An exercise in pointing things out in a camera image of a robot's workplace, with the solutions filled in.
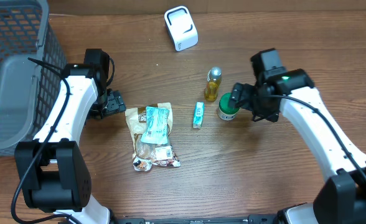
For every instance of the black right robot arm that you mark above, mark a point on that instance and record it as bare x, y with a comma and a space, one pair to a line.
292, 94

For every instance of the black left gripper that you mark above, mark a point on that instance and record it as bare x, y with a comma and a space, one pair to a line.
117, 104

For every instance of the brown snack packet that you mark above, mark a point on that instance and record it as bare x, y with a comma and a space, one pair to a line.
146, 156

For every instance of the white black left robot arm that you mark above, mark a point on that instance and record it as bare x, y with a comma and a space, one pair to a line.
53, 175

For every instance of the green lid white jar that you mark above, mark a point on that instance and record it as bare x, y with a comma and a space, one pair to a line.
224, 111

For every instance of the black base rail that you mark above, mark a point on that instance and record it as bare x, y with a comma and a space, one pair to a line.
251, 219

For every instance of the grey plastic mesh basket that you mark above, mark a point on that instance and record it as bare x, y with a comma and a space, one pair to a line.
27, 91

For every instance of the teal Kleenex tissue pack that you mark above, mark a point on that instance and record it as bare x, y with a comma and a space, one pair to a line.
198, 116

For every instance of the white barcode scanner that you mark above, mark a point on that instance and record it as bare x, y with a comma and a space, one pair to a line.
181, 28

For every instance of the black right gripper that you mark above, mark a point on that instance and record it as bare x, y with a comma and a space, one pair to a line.
243, 96

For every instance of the clear yellow liquid bottle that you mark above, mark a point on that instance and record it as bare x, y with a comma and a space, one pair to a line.
214, 79

